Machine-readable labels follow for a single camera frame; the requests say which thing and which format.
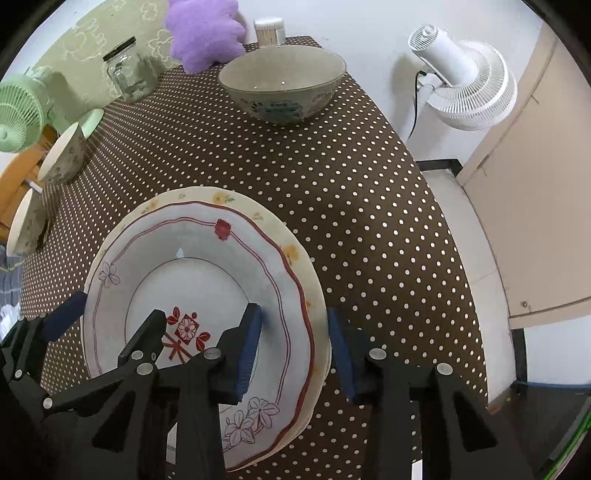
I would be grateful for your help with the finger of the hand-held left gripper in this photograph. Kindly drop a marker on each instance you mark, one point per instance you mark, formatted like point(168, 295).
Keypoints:
point(145, 334)
point(64, 316)

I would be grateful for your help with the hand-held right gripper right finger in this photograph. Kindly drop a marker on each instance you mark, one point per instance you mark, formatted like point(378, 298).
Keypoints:
point(346, 355)

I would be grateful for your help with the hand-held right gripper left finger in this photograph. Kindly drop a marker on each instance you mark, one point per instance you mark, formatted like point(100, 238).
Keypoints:
point(247, 350)

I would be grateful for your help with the white plate with red pattern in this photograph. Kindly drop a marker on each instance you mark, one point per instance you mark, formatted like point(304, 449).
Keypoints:
point(194, 286)

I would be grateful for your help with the yellow flower plate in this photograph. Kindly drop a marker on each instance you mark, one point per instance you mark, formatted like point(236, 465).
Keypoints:
point(258, 210)

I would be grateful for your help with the large ceramic bowl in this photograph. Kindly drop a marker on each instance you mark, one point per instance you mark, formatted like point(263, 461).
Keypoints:
point(281, 69)

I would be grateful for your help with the plaid bedding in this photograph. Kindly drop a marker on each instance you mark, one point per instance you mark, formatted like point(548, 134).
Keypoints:
point(7, 286)

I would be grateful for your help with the brown polka-dot tablecloth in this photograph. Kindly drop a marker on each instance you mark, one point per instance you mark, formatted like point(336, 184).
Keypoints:
point(369, 207)

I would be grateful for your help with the green desk fan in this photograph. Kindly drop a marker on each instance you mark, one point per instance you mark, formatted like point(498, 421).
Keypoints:
point(18, 110)

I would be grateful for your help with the beige door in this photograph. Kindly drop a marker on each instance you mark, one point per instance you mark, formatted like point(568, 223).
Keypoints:
point(531, 207)

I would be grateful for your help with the lidded glass jar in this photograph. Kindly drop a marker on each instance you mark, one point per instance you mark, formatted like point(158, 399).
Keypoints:
point(131, 76)

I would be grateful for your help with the green patterned board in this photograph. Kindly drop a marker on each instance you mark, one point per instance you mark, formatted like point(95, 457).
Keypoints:
point(92, 37)

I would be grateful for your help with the white fan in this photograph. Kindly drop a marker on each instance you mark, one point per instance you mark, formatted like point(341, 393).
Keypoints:
point(475, 87)

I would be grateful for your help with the purple plush toy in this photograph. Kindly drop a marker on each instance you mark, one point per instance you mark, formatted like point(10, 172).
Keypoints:
point(203, 32)

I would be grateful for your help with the toothpick container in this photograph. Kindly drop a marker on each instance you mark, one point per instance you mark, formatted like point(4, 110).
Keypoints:
point(269, 32)

